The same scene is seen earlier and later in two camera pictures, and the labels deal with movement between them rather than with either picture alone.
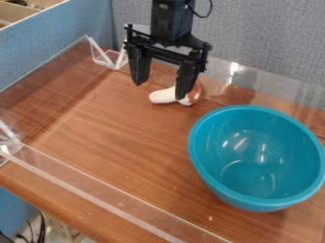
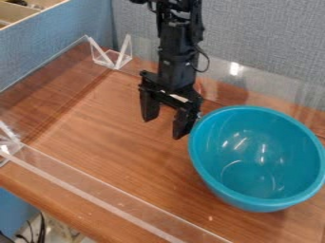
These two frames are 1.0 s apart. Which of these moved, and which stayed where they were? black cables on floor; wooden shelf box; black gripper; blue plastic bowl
Moved: black gripper
Stayed: wooden shelf box; black cables on floor; blue plastic bowl
